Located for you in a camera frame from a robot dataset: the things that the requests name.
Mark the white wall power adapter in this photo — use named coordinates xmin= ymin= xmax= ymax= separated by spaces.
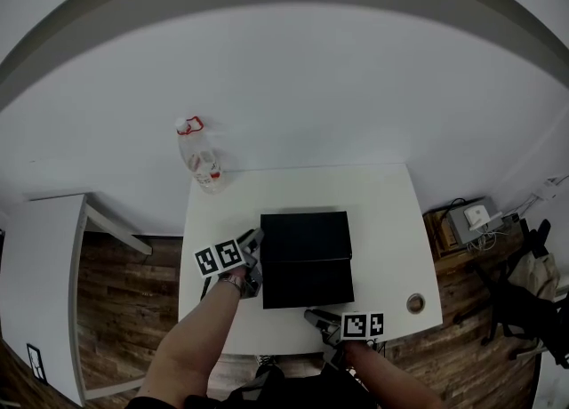
xmin=530 ymin=175 xmax=564 ymax=202

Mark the beige garment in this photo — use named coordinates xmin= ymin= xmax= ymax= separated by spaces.
xmin=508 ymin=252 xmax=557 ymax=302

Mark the person's black clothing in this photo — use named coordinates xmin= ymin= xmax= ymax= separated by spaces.
xmin=125 ymin=360 xmax=381 ymax=409

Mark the grey metal box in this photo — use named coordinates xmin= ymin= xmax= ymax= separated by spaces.
xmin=445 ymin=196 xmax=504 ymax=245

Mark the brown wooden crate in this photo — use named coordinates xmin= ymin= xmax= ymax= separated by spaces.
xmin=421 ymin=209 xmax=457 ymax=260

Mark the person's left forearm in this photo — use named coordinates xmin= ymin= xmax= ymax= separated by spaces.
xmin=139 ymin=279 xmax=242 ymax=401

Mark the white cable bundle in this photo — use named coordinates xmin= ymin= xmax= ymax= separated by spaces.
xmin=466 ymin=228 xmax=510 ymax=253

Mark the clear plastic bottle red handle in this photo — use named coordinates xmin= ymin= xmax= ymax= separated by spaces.
xmin=173 ymin=116 xmax=228 ymax=196

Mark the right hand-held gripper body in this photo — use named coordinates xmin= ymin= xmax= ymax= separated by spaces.
xmin=319 ymin=311 xmax=386 ymax=349

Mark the black office chair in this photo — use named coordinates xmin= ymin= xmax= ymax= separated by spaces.
xmin=455 ymin=218 xmax=569 ymax=369

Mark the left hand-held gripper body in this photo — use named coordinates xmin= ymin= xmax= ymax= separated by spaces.
xmin=194 ymin=239 xmax=265 ymax=300

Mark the white side table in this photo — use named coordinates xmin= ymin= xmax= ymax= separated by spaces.
xmin=0 ymin=190 xmax=154 ymax=406

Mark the white router device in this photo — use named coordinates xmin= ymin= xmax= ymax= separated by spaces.
xmin=462 ymin=204 xmax=504 ymax=232

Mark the black framed stand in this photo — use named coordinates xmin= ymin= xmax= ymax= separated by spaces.
xmin=25 ymin=342 xmax=50 ymax=387

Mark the silver wristwatch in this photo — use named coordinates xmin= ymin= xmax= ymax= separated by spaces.
xmin=220 ymin=273 xmax=245 ymax=298

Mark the person's right forearm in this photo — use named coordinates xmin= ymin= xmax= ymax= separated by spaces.
xmin=343 ymin=339 xmax=447 ymax=409

